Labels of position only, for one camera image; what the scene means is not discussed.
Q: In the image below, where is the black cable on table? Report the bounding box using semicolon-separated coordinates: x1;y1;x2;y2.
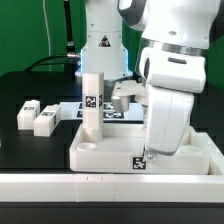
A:
23;54;81;72

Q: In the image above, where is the white L-shaped obstacle fence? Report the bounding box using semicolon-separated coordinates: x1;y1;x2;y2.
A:
0;134;224;203

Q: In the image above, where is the white desk top tray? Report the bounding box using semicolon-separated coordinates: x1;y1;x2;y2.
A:
70;123;210;175

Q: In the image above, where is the black vertical cable with connector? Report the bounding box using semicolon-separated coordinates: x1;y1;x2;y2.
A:
63;0;81;62

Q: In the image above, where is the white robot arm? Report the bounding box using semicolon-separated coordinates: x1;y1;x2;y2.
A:
82;0;222;156

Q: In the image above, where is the white fiducial marker plate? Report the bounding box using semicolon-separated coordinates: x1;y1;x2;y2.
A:
60;102;143;121

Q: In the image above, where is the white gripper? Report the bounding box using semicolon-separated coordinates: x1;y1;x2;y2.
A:
139;47;206;161

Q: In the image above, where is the thin white hanging cable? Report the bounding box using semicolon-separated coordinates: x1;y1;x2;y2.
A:
41;0;53;72

